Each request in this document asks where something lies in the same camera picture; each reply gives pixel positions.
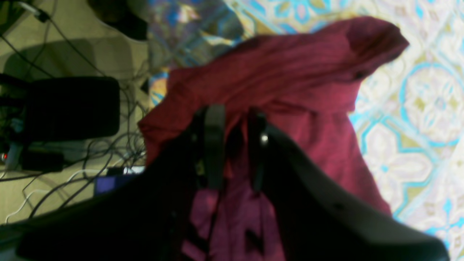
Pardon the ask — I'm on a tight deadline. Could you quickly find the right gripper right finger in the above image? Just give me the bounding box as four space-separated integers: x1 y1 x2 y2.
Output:
247 108 450 261

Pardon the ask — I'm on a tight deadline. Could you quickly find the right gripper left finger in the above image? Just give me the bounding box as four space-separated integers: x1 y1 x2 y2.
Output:
16 104 225 261

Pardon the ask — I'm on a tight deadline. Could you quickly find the dark red t-shirt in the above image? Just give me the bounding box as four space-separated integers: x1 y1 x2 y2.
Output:
138 17 409 261

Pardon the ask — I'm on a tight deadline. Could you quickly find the patterned tile tablecloth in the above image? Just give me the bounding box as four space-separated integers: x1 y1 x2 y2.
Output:
147 0 463 261

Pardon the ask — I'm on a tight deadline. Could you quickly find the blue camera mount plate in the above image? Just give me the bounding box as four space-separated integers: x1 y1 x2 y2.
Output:
93 174 138 197

